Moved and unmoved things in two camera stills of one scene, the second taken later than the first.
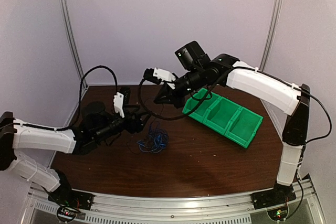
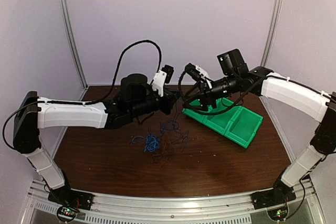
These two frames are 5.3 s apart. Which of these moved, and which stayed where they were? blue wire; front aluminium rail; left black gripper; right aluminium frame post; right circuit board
Moved: left black gripper; blue wire
Stayed: front aluminium rail; right circuit board; right aluminium frame post
